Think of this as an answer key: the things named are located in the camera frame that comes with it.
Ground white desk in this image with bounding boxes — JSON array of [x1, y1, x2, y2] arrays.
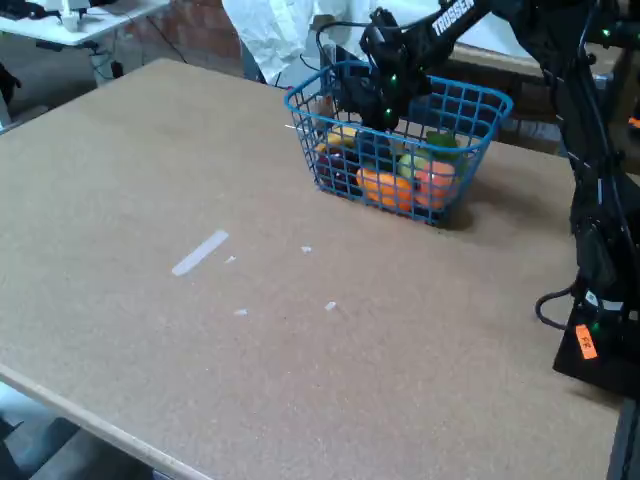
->
[[0, 0, 171, 49]]

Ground long white tape strip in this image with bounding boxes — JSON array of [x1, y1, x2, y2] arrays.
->
[[171, 229, 230, 277]]

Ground small black camera box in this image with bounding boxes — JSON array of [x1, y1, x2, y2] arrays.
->
[[360, 7, 405, 61]]

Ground black base cable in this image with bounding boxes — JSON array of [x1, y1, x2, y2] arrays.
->
[[534, 287, 581, 331]]

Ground blue wire basket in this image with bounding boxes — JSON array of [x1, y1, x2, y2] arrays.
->
[[283, 59, 515, 229]]

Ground orange label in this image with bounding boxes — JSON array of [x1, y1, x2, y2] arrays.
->
[[574, 324, 598, 360]]

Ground yellow toy banana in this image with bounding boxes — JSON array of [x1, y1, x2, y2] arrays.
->
[[314, 127, 359, 154]]

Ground toy orange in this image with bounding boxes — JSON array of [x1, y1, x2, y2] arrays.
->
[[355, 168, 414, 212]]

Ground white crumpled sheet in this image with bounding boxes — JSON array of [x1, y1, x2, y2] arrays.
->
[[221, 0, 546, 87]]

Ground looped black camera cable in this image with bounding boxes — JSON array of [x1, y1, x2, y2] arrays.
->
[[315, 20, 374, 66]]

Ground yellow-green toy fruit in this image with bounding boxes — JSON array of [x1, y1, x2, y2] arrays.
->
[[397, 149, 431, 181]]

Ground black toy grapes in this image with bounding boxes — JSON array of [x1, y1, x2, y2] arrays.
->
[[315, 149, 361, 196]]

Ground white object on desk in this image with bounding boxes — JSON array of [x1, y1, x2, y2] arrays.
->
[[58, 0, 92, 32]]

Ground red-orange toy pomegranate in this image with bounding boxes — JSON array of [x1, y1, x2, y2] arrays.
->
[[412, 160, 459, 210]]

